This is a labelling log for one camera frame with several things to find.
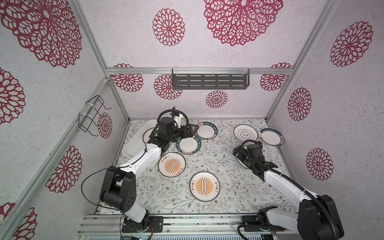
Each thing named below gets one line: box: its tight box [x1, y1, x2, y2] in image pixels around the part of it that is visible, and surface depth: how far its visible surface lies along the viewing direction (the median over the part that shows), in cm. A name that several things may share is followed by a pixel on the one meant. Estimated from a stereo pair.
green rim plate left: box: [176, 136, 202, 155], surface depth 106 cm
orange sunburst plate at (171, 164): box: [158, 151, 187, 178], surface depth 97 cm
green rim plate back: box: [195, 122, 218, 140], surface depth 116 cm
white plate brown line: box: [233, 124, 259, 143], surface depth 115 cm
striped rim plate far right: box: [258, 127, 285, 147], surface depth 112 cm
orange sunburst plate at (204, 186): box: [189, 171, 221, 202], surface depth 87 cm
